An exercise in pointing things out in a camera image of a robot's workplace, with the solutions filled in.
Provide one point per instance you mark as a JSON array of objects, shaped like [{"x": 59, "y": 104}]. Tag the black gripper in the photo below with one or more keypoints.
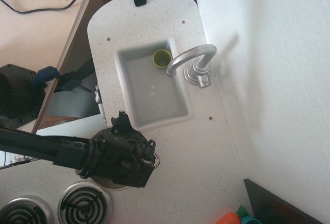
[{"x": 120, "y": 124}]

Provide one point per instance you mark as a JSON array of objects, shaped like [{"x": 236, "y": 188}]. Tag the stainless steel pot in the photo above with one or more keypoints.
[{"x": 108, "y": 184}]

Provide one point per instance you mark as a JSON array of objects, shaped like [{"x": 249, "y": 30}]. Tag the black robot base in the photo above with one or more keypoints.
[{"x": 21, "y": 101}]

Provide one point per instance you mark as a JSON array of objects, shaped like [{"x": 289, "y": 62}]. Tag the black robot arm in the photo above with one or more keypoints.
[{"x": 65, "y": 151}]

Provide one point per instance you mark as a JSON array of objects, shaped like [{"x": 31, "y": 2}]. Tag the grey toy sink basin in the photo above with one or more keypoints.
[{"x": 152, "y": 98}]

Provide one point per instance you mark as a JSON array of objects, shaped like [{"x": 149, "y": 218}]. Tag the green plastic cup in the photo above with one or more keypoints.
[{"x": 162, "y": 58}]

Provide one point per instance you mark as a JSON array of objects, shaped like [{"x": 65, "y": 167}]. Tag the right stove burner coil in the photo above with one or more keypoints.
[{"x": 85, "y": 202}]

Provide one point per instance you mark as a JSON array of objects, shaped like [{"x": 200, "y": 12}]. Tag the stove burner coil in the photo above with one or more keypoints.
[
  {"x": 85, "y": 202},
  {"x": 27, "y": 209}
]

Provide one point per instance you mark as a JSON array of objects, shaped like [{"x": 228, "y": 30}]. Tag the blue clamp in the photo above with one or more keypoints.
[{"x": 66, "y": 82}]

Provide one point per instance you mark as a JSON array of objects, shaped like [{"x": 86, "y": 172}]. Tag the silver toy faucet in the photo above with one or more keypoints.
[{"x": 197, "y": 64}]

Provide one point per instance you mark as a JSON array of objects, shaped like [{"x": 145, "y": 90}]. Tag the left stove burner coil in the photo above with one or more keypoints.
[{"x": 27, "y": 209}]

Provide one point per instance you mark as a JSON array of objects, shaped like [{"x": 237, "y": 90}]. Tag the orange toy carrot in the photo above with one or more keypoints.
[{"x": 229, "y": 218}]

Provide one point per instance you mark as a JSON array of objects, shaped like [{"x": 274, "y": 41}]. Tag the teal plastic toy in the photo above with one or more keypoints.
[{"x": 245, "y": 218}]

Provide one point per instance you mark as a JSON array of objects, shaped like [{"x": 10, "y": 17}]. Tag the dark wooden board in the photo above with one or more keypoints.
[{"x": 269, "y": 208}]

